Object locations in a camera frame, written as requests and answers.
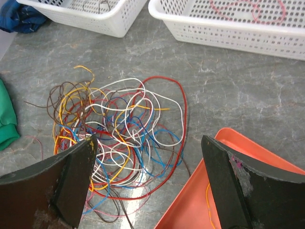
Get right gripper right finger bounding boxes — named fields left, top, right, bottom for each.
left=201, top=135, right=305, bottom=229

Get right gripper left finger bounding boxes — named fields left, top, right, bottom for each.
left=0, top=135, right=98, bottom=229

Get yellow wire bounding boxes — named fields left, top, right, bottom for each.
left=205, top=182, right=224, bottom=229

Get multicoloured wire pile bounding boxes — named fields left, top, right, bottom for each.
left=23, top=65, right=191, bottom=229

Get pink wire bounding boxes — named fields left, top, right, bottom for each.
left=209, top=0, right=287, bottom=26

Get brown wire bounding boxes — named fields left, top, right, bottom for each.
left=82, top=0, right=112, bottom=14

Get orange plastic tray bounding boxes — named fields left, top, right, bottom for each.
left=156, top=128, right=305, bottom=229

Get green garment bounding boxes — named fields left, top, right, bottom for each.
left=0, top=80, right=20, bottom=150

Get middle white plastic basket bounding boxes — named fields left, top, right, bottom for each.
left=148, top=0, right=305, bottom=60

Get white plastic basket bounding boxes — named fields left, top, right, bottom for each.
left=18, top=0, right=146, bottom=38
left=148, top=0, right=305, bottom=60

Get blue plaid cloth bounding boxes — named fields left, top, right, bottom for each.
left=0, top=0, right=47, bottom=34

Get left white plastic basket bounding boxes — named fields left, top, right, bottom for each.
left=18, top=0, right=146, bottom=38

